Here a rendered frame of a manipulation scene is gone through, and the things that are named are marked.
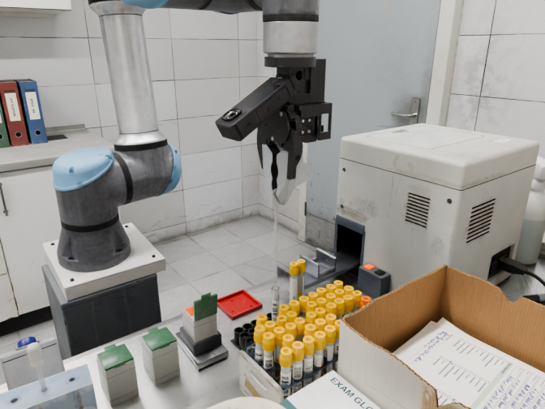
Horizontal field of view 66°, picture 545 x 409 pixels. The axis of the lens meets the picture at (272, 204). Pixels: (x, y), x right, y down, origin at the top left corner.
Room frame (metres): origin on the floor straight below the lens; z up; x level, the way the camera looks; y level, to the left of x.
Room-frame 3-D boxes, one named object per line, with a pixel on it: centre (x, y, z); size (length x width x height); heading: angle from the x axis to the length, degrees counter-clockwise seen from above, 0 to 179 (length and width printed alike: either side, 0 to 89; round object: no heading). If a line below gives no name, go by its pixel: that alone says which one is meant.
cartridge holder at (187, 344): (0.58, 0.12, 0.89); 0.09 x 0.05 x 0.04; 35
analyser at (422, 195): (0.83, -0.32, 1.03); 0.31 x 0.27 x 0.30; 127
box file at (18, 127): (2.22, 1.35, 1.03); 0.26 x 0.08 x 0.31; 36
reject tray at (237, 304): (0.70, 0.07, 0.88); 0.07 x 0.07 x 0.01; 37
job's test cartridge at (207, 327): (0.58, 0.12, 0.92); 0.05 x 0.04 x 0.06; 35
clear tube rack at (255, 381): (0.51, -0.06, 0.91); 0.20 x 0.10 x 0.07; 127
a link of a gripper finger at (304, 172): (0.60, -0.04, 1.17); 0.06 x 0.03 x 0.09; 126
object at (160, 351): (0.52, 0.17, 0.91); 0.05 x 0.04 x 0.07; 37
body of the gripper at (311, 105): (0.62, -0.03, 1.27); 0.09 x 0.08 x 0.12; 126
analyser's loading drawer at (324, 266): (0.79, -0.11, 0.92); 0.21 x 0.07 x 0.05; 127
